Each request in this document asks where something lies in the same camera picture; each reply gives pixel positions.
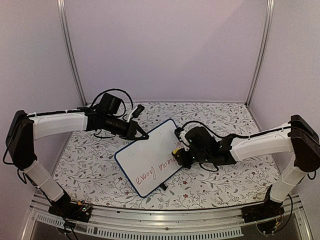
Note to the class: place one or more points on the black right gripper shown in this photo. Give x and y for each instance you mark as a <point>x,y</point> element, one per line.
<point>184,160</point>

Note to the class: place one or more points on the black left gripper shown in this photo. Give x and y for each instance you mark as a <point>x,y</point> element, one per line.
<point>131,132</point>

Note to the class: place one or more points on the blue framed whiteboard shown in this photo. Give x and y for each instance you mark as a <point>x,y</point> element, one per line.
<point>147,164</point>

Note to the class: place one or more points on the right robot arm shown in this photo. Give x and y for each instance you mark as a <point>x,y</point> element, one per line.
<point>295,136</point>

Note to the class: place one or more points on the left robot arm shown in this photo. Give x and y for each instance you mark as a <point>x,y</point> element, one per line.
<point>26,128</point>

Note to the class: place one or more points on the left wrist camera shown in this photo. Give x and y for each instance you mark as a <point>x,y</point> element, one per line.
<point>133,114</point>

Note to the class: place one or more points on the aluminium front rail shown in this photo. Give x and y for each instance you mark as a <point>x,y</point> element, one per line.
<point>112,223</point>

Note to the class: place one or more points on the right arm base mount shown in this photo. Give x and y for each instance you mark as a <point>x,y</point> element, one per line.
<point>262,211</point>

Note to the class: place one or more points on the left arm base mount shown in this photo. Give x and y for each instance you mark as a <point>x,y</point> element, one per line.
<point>65,208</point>

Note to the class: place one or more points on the left metal frame post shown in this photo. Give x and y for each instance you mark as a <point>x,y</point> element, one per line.
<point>61,7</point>

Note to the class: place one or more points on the metal frame post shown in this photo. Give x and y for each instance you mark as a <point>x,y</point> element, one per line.
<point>61,7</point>
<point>262,50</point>

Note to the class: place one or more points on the right metal frame post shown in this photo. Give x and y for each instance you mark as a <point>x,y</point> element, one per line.
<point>262,50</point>

